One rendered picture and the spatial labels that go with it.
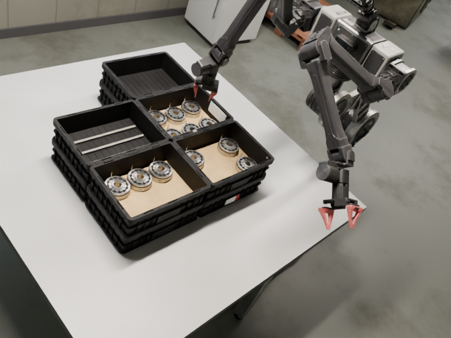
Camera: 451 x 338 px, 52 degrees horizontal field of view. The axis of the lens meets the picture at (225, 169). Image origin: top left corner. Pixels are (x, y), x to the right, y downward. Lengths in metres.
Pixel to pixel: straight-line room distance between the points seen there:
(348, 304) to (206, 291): 1.40
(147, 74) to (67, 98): 0.43
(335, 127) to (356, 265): 1.80
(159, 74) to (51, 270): 1.26
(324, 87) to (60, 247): 1.14
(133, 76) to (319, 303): 1.72
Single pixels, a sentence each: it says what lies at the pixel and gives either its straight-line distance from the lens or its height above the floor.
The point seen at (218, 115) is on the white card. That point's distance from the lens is 2.37.
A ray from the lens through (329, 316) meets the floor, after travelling 2.98.
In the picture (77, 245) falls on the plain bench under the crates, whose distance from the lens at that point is 1.91.
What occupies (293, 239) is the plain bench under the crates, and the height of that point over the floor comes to 0.70.
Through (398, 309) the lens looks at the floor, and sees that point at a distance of 3.30.
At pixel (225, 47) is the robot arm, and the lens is 1.93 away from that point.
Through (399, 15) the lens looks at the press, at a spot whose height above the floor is 0.15.
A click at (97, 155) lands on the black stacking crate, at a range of 2.06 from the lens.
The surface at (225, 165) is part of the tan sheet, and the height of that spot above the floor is 0.83.
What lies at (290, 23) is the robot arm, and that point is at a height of 1.46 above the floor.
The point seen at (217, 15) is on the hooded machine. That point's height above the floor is 0.35.
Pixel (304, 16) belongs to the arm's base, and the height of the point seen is 1.47.
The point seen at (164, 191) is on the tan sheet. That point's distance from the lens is 1.97.
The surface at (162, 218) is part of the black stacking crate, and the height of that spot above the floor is 0.85.
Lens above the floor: 2.27
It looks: 42 degrees down
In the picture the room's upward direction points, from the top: 23 degrees clockwise
